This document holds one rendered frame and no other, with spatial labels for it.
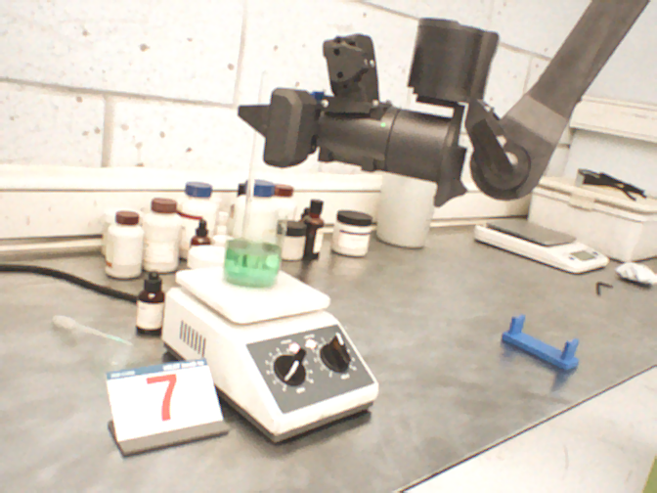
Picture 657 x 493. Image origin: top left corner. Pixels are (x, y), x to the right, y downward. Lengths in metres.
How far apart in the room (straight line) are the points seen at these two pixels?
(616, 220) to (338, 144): 1.12
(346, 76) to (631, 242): 1.16
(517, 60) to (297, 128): 1.26
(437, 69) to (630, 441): 0.43
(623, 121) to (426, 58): 1.45
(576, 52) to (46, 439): 0.50
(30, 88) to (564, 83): 0.72
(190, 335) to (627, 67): 1.63
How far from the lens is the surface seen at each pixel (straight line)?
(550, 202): 1.63
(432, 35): 0.51
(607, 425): 0.73
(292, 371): 0.53
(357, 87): 0.51
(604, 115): 1.94
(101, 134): 0.99
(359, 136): 0.52
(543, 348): 0.85
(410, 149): 0.50
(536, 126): 0.49
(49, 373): 0.62
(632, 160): 1.95
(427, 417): 0.62
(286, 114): 0.47
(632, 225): 1.56
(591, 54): 0.51
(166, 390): 0.55
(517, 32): 1.67
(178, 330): 0.63
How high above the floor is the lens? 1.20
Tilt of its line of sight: 16 degrees down
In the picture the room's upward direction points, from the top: 10 degrees clockwise
